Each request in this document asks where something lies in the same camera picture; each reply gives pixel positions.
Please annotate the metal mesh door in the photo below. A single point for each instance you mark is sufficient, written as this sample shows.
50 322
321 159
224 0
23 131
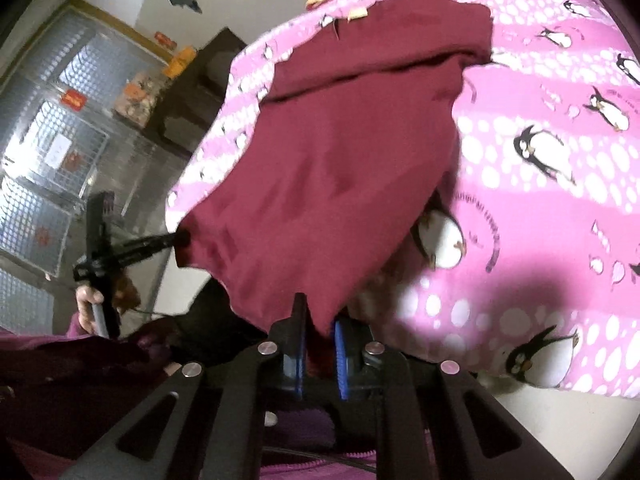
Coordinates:
50 85

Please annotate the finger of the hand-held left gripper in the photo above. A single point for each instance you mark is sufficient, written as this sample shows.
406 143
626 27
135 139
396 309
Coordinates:
150 245

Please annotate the person's left hand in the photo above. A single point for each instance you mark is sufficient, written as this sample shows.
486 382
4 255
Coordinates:
87 305

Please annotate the clear bag of snacks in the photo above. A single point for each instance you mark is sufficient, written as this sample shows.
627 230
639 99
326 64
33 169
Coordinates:
140 99

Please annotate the pink penguin print blanket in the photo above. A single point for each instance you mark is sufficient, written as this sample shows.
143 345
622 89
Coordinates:
550 85

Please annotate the red door sticker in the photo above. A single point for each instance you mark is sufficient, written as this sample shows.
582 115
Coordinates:
72 97

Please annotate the maroon fleece garment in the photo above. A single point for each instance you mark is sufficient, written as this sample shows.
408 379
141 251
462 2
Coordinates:
325 160

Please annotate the dark wooden cabinet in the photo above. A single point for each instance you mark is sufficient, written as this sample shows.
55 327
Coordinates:
200 90

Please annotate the orange packet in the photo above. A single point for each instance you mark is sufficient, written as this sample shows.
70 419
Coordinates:
180 61

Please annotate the person's purple jacket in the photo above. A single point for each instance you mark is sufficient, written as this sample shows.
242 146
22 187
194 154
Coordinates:
310 430

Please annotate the dark cloth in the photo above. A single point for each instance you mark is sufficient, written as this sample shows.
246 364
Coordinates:
215 320

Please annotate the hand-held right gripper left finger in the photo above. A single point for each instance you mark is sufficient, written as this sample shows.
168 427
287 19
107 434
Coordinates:
299 356

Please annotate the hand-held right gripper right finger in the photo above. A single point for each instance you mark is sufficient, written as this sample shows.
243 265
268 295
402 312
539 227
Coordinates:
341 356

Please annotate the white paper sheet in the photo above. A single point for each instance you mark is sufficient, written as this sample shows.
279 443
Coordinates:
57 149

